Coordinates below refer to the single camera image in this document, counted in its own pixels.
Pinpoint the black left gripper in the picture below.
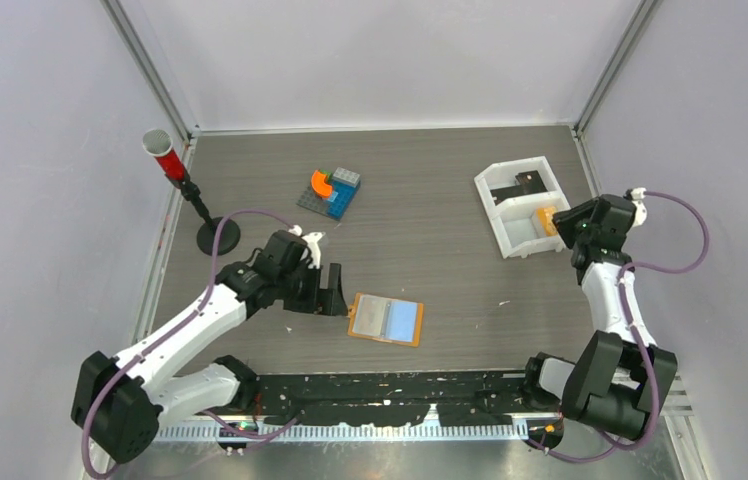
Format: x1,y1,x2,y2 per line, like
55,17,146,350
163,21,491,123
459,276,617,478
276,260,347,315

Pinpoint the orange leather card holder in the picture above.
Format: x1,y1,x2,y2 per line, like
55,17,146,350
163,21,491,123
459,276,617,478
347,293,424,347

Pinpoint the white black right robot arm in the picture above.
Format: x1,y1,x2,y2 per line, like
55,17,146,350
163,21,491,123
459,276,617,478
520,188,678,442

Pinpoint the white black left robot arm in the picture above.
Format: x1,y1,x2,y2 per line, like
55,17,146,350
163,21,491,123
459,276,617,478
70,226,347,465

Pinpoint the white plastic divided bin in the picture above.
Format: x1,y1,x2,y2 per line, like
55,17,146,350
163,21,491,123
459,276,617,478
474,156,570,259

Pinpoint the toy brick assembly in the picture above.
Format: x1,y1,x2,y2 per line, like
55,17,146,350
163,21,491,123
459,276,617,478
296,167,361,221

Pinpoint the black microphone stand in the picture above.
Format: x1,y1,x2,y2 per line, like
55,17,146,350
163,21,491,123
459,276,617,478
178,175,241,255

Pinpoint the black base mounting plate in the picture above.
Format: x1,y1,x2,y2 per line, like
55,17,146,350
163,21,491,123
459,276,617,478
192,370,567,429

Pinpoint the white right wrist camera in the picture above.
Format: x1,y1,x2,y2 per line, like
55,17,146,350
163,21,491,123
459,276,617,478
624,187,648,228

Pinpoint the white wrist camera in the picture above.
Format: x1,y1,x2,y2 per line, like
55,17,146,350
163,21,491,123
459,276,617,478
289,225,327,269
624,187,648,228

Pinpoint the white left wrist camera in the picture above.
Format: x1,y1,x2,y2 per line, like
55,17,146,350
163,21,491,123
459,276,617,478
289,225,327,269

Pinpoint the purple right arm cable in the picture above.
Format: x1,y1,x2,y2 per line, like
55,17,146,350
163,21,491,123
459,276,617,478
526,190,711,465

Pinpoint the white slotted cable duct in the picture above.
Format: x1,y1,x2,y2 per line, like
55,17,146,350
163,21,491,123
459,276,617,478
155,419,529,443

